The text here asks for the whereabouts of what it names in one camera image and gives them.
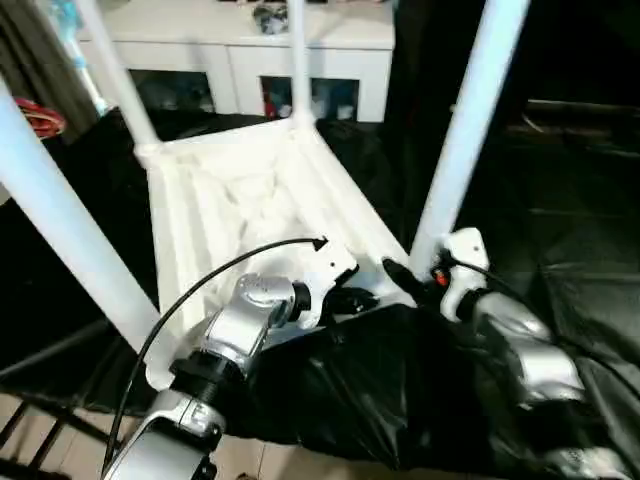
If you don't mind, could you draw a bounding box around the black plastic mat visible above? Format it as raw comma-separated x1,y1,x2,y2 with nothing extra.
0,100,640,473

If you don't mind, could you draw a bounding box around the grey crumpled bundle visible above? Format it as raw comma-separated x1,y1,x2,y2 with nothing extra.
254,2,291,35

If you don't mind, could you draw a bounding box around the black metal stand frame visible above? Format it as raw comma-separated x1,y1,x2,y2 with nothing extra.
0,392,106,480

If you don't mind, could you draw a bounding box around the black metal bar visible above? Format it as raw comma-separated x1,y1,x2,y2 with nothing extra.
524,97,640,129

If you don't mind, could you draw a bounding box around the white plastic table top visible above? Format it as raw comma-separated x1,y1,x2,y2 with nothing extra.
135,115,423,393

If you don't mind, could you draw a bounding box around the red wire hanger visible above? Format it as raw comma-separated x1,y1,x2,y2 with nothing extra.
15,98,67,139

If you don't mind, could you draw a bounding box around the white plastic table leg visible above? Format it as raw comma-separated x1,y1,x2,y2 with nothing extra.
75,0,161,161
287,0,317,127
0,78,163,353
408,0,531,281

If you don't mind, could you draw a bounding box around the white cabinet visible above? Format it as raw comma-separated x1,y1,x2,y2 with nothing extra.
75,0,397,123

